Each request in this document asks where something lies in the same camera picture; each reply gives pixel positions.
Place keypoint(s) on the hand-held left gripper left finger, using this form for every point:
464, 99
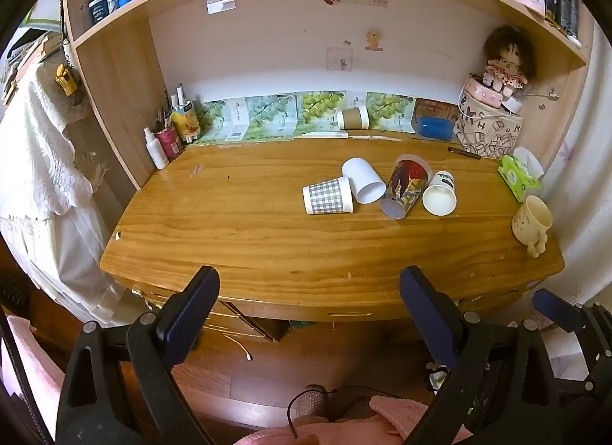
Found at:
187, 318

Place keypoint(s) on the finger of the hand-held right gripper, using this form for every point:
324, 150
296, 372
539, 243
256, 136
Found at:
557, 309

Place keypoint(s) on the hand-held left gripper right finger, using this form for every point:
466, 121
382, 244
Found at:
429, 317

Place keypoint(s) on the white paper cup green label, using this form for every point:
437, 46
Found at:
440, 199

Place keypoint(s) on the clear plastic cup colourful print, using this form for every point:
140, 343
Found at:
405, 184

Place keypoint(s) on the plain white paper cup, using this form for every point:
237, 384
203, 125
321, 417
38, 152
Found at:
364, 180

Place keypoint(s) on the grey checkered paper cup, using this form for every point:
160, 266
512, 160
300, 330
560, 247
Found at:
329, 196

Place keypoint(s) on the brown paper cup white rim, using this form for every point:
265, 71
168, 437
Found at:
354, 118

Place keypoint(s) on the cream ceramic mug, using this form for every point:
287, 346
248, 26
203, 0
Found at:
528, 225

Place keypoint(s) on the green tissue box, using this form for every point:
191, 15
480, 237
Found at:
519, 178

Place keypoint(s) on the pink knit garment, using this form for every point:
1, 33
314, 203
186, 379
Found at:
344, 430

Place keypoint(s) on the pink cloth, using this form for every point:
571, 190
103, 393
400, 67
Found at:
33, 368

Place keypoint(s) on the dark pen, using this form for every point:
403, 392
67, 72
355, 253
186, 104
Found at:
464, 153

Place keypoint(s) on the white spray bottle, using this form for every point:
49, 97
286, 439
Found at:
157, 152

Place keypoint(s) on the pink pen holder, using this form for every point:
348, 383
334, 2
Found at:
170, 144

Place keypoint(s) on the thin wooden stick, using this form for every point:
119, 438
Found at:
377, 137

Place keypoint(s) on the blue plastic box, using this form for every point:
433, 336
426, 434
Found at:
435, 128

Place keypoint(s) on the white bag with letter print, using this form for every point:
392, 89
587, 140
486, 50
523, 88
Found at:
483, 135

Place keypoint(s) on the green leaf printed sheet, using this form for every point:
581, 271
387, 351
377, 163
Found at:
318, 108
389, 108
213, 122
267, 113

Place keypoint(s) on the white lace cloth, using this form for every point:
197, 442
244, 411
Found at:
38, 163

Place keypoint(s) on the pink round tin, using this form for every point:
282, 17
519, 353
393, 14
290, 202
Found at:
483, 91

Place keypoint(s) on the wooden desk shelf unit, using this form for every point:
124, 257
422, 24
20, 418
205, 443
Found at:
119, 91

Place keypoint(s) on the brown haired rag doll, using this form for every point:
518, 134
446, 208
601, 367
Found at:
507, 55

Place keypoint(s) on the yellow toy vehicle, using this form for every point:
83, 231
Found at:
67, 81

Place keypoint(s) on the row of dark books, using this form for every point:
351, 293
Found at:
564, 3

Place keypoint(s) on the dark bottle white cap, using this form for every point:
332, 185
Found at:
97, 5

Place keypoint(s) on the clear adhesive wall hook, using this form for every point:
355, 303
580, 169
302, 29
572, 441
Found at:
340, 59

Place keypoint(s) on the yellow bear wall sticker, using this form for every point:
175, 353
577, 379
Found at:
373, 40

